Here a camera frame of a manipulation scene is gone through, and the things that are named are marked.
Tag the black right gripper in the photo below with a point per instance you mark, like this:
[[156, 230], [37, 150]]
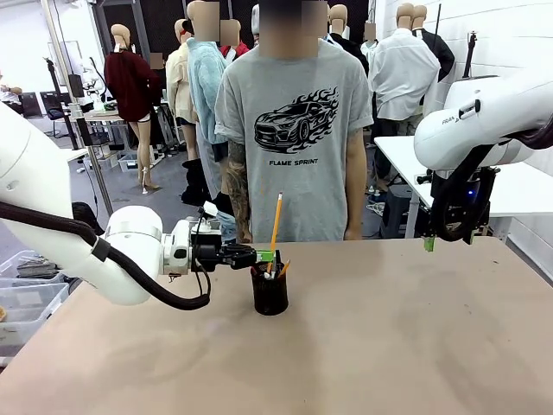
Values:
[[484, 194]]

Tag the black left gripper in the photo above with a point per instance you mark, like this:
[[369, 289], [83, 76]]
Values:
[[209, 257]]

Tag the long yellow pencil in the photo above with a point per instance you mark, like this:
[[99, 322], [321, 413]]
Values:
[[276, 220]]

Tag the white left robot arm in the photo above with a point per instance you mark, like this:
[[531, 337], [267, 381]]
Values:
[[129, 259]]

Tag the person's tattooed right forearm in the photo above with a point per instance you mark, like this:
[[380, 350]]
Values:
[[237, 199]]

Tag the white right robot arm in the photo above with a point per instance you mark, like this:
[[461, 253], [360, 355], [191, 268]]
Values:
[[475, 125]]

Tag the person's left forearm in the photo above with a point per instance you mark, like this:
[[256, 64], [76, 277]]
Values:
[[355, 199]]

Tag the black mesh pen holder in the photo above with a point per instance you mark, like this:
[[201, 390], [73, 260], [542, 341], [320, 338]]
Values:
[[270, 296]]

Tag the person's right hand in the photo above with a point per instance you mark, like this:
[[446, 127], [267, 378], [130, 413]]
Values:
[[244, 235]]

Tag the person's left hand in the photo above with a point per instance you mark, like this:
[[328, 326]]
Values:
[[353, 234]]

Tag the short orange pencil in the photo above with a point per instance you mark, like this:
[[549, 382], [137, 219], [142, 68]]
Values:
[[284, 268]]

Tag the dark box under table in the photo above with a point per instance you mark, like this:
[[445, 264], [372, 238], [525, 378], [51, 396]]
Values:
[[395, 212]]

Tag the person in gray T-shirt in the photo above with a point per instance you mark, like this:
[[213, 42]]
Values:
[[298, 186]]

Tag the large white table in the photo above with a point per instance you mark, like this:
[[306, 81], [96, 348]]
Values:
[[518, 194]]

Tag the gray floor crate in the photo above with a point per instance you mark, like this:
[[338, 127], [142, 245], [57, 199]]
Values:
[[129, 163]]

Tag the mannequin in light blue fleece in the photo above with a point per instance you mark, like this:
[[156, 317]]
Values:
[[203, 86]]

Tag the mannequin in white shirt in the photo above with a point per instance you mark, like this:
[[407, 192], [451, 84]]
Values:
[[402, 73]]

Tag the mannequin in cream shirt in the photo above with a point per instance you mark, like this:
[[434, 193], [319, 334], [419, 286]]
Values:
[[177, 86]]

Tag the mannequin in black jacket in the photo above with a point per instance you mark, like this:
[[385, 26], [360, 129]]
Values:
[[443, 56]]

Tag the black tripod stand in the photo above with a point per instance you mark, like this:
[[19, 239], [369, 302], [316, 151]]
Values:
[[471, 56]]

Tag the white side table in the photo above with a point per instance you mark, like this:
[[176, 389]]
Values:
[[77, 154]]

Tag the mannequin in red jacket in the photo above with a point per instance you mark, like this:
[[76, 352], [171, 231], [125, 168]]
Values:
[[235, 49]]

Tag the mannequin in maroon sweater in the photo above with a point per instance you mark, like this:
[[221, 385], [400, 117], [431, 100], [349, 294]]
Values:
[[129, 86]]

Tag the mannequin in gray hood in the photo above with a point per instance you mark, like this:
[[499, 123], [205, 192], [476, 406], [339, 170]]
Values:
[[255, 26]]

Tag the clear plastic storage bin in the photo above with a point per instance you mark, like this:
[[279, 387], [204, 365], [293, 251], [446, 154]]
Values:
[[26, 298]]

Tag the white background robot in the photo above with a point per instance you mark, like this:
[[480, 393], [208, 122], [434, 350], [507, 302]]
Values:
[[93, 84]]

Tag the seated background person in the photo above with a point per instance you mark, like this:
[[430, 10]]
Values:
[[8, 91]]

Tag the slanted metal frame pole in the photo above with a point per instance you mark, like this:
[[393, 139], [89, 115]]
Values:
[[93, 151]]

